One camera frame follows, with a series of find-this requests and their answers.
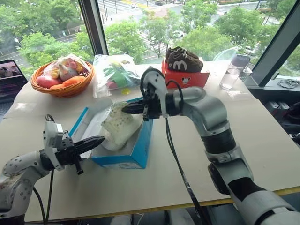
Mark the clear plastic bag with toys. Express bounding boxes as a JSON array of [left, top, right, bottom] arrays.
[[92, 54, 142, 98]]

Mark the pale rounded shape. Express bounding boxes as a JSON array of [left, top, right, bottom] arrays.
[[112, 214, 132, 225]]

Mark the brown sneaker with white logo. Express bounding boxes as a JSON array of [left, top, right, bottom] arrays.
[[166, 52, 204, 72], [165, 46, 200, 62]]

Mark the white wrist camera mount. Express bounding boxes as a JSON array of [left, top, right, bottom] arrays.
[[140, 66, 169, 118], [42, 120, 66, 171]]

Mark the white mesh shoe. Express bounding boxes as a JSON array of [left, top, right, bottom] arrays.
[[100, 101, 143, 151]]

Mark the dark window frame post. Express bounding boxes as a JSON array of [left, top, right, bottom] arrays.
[[246, 0, 300, 88], [77, 0, 109, 56]]

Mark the clear bottle with purple lid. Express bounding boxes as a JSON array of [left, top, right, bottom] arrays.
[[219, 54, 251, 90]]

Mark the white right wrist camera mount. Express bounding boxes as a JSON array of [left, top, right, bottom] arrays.
[[140, 66, 169, 118]]

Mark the red cardboard shoebox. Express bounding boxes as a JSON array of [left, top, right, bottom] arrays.
[[161, 58, 211, 90]]

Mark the white unicorn plush toy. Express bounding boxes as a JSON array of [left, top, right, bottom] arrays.
[[56, 58, 79, 80]]

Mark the blue cardboard shoebox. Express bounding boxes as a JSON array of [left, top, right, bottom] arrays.
[[69, 106, 155, 170]]

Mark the black rounded bag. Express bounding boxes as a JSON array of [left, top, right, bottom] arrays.
[[280, 101, 300, 147]]

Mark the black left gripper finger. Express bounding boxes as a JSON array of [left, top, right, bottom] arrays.
[[78, 141, 104, 156], [74, 135, 105, 149]]

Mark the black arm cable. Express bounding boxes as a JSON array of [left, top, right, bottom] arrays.
[[32, 113, 56, 223], [164, 79, 206, 225]]

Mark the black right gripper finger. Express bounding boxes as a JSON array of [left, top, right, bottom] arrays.
[[122, 100, 146, 110], [122, 105, 146, 116]]

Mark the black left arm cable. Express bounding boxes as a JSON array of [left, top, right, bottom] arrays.
[[32, 113, 56, 223]]

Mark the black and red equipment case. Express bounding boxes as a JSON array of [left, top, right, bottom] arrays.
[[266, 100, 291, 122]]

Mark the white wrapping paper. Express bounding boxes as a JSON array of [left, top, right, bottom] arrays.
[[79, 110, 113, 159]]

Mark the grey coiled cable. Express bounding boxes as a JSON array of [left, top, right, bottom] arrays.
[[277, 78, 300, 90]]

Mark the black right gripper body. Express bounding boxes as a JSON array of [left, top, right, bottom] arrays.
[[141, 83, 163, 122]]

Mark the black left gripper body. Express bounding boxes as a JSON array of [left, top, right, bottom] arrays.
[[57, 130, 84, 176]]

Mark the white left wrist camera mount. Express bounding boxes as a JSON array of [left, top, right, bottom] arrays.
[[42, 120, 66, 171]]

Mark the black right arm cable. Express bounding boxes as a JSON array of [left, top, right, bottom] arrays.
[[164, 79, 206, 225]]

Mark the orange woven basket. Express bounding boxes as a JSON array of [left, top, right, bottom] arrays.
[[30, 60, 96, 98]]

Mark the red toy fruit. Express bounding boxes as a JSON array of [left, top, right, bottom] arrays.
[[36, 75, 62, 89]]

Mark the open dark laptop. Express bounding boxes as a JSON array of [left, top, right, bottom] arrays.
[[0, 59, 29, 116]]

